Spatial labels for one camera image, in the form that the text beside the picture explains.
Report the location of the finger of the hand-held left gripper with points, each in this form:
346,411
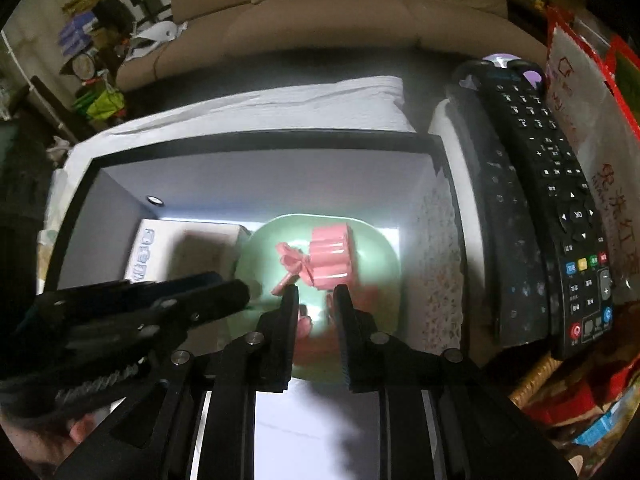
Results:
190,282
220,300

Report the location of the white cloth on sofa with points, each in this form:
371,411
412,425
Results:
155,35

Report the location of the dark grey storage box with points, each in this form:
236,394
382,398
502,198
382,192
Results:
250,185

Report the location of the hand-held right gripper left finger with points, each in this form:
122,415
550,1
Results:
287,330

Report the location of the pink paper flower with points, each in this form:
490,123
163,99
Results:
330,255

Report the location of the small red ribbon bow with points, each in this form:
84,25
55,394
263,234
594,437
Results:
304,324

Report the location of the mint green plate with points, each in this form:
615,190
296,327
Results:
370,270

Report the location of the stack of blue boxes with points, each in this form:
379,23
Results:
80,30

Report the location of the red packaged gift bag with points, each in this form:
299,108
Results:
575,85

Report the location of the brown sofa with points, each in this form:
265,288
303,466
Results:
300,25

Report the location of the white blue printed packet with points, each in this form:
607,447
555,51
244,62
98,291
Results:
150,245

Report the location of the person's left hand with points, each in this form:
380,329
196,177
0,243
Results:
82,427

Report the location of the green bag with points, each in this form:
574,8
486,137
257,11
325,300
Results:
100,102

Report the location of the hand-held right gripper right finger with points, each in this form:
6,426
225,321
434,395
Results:
350,340

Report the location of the glossy black remote control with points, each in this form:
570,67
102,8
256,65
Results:
505,240

